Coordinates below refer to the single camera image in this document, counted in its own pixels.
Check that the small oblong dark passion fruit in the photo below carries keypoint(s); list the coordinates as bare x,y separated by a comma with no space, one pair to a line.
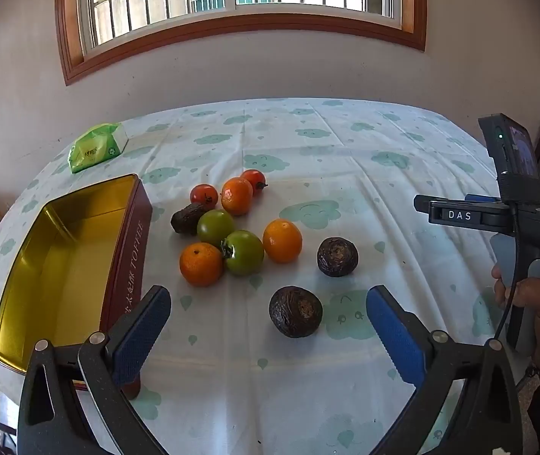
184,219

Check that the red tomato with stem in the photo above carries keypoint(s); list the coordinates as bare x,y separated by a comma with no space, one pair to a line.
255,177

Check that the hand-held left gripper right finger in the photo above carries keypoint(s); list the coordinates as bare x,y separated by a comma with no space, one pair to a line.
393,336

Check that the small orange mandarin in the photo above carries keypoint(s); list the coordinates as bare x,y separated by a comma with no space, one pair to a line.
237,196

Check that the orange mandarin with stem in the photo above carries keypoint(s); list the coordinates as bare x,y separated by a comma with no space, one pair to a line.
201,265

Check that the green tomato with stem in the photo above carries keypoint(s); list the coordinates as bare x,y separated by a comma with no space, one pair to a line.
246,253

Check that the round dark wrinkled passion fruit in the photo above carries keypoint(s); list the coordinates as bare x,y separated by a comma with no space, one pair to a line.
338,256
295,311

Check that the brown framed barred window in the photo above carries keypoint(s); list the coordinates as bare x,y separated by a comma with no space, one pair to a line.
232,23

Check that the green tissue pack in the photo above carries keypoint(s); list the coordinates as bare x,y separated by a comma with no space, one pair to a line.
94,149

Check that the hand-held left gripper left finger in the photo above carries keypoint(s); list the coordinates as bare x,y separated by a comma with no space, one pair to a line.
142,336

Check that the red tin box gold inside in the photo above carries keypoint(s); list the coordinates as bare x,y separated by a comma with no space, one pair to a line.
61,256

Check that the smooth round orange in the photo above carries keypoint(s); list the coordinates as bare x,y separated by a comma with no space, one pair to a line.
282,241

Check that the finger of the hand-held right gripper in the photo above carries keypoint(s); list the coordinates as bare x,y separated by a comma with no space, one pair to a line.
483,197
429,209

